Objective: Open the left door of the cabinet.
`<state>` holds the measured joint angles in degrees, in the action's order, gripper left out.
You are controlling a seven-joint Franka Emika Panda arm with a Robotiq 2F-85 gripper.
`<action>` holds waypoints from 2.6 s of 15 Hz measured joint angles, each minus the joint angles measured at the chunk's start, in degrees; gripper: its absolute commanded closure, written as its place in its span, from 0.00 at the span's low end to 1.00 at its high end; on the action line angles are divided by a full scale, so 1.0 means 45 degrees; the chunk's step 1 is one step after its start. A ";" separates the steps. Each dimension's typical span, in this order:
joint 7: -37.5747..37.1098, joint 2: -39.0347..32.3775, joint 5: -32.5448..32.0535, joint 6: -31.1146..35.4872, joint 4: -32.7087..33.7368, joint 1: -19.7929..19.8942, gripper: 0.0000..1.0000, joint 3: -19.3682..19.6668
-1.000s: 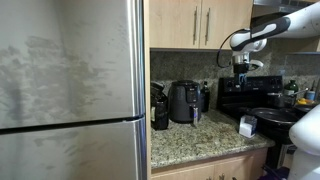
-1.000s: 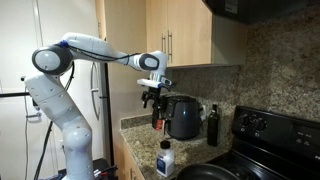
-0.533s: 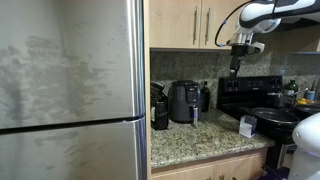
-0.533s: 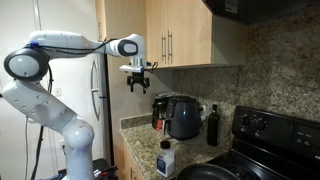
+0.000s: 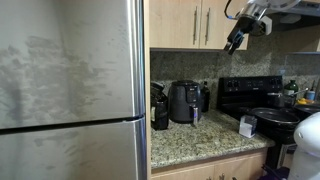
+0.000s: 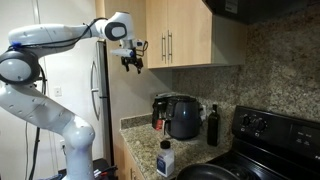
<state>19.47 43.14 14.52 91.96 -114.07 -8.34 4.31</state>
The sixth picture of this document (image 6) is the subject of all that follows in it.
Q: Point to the white low wall outlet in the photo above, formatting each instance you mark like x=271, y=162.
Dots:
x=63, y=146

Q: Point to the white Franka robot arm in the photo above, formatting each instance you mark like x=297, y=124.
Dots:
x=33, y=105

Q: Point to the black electric stove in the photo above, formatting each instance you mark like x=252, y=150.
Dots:
x=283, y=150

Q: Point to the black stove knob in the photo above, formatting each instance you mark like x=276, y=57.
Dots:
x=246, y=120
x=259, y=125

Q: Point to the white light switch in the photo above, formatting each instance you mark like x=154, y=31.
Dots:
x=58, y=91

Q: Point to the black frying pan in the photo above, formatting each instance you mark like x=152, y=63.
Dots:
x=203, y=173

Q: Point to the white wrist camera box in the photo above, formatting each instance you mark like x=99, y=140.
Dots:
x=138, y=43

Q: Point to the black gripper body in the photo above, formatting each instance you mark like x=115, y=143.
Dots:
x=132, y=60

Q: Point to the dark grey air fryer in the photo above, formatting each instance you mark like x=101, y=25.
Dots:
x=185, y=118

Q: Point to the tall wooden side panel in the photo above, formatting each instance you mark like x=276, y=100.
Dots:
x=133, y=90

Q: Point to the light wood wall cabinet body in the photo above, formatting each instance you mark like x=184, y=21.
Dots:
x=230, y=43

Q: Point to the light wood base cabinet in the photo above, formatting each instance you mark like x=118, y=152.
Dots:
x=128, y=165

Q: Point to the black range hood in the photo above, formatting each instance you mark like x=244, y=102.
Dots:
x=260, y=10

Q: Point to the stainless steel refrigerator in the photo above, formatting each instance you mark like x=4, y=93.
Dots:
x=104, y=100

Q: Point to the white backsplash outlet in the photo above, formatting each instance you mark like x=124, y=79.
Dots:
x=203, y=111

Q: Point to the wide light wood cabinet door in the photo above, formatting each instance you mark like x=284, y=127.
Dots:
x=191, y=33

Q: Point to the black and red coffee maker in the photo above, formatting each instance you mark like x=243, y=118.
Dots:
x=158, y=113

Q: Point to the white plastic bottle black cap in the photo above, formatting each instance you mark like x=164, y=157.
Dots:
x=165, y=161

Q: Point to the dark glass bottle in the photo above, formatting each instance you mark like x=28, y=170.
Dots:
x=213, y=128

